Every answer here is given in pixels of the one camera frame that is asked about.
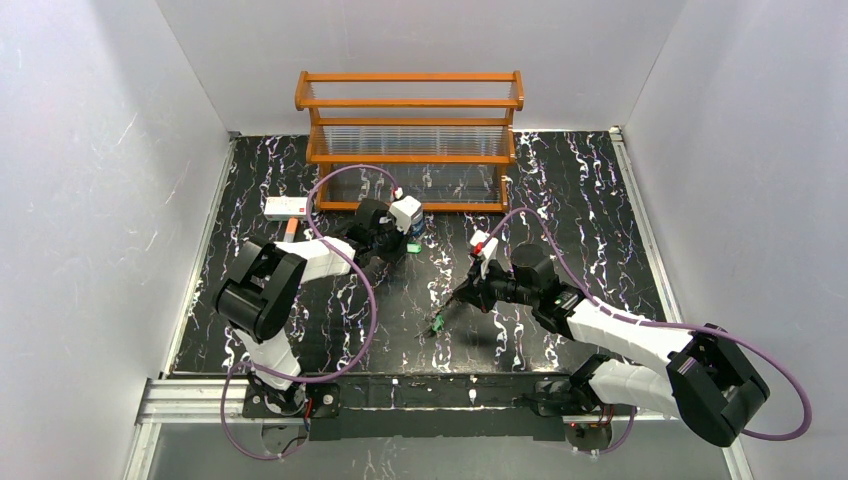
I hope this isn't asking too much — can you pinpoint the large silver carabiner keyring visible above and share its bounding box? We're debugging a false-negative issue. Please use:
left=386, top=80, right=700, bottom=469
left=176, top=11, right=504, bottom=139
left=415, top=294, right=457, bottom=339

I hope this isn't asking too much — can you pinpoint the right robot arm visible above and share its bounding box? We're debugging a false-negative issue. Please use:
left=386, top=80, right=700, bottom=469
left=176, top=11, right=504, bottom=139
left=450, top=233, right=770, bottom=447

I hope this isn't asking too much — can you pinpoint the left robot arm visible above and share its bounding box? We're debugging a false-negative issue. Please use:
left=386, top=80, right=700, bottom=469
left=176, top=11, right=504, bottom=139
left=212, top=195, right=423, bottom=392

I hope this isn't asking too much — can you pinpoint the blue round jar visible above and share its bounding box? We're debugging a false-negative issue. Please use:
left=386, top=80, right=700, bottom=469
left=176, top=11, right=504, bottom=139
left=408, top=215, right=424, bottom=237

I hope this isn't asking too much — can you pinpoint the orange white tube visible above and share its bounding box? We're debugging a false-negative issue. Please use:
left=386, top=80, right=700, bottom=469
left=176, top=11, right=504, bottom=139
left=283, top=217, right=299, bottom=243

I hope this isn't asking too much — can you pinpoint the white red small box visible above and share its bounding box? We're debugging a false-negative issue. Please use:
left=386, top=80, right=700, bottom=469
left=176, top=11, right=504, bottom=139
left=263, top=196, right=308, bottom=221

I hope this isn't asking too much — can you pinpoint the orange wooden shelf rack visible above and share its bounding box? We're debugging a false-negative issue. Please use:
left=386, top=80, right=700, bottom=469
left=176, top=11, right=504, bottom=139
left=294, top=70, right=525, bottom=213

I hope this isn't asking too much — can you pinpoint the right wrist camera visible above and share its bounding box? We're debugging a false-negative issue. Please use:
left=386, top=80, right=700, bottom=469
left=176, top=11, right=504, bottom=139
left=469, top=230, right=499, bottom=279

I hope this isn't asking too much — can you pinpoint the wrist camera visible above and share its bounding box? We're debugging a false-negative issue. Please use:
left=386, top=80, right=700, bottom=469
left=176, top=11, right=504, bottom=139
left=469, top=230, right=499, bottom=279
left=389, top=187, right=423, bottom=234

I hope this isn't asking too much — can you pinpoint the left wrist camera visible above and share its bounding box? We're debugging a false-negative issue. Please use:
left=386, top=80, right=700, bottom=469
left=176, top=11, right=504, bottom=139
left=389, top=187, right=423, bottom=234

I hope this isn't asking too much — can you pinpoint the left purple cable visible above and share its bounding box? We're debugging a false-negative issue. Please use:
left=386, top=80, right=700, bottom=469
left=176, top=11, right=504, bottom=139
left=219, top=164, right=402, bottom=462

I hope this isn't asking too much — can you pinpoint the purple cable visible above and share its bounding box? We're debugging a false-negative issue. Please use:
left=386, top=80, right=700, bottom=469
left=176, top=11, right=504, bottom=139
left=483, top=207, right=814, bottom=455
left=219, top=164, right=402, bottom=462

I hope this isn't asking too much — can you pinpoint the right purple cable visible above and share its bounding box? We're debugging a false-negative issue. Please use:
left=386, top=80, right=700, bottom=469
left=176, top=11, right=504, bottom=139
left=483, top=207, right=814, bottom=455

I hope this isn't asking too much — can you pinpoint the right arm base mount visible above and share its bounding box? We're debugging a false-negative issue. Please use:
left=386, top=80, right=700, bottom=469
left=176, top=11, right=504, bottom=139
left=512, top=383, right=615, bottom=424

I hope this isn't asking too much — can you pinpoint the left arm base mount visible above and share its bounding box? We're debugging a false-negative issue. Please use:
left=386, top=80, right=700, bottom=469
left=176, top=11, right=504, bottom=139
left=242, top=378, right=341, bottom=419

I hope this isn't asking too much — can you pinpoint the aluminium frame rail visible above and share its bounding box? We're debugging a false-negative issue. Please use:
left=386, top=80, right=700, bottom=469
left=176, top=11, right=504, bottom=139
left=139, top=372, right=681, bottom=421

